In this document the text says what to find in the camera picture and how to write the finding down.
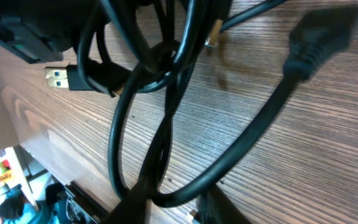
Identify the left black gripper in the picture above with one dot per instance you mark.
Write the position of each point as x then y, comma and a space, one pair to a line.
39, 31

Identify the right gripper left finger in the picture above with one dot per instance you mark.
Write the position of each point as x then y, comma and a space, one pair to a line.
134, 208

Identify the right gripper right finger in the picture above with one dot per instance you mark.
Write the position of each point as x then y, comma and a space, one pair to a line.
215, 207

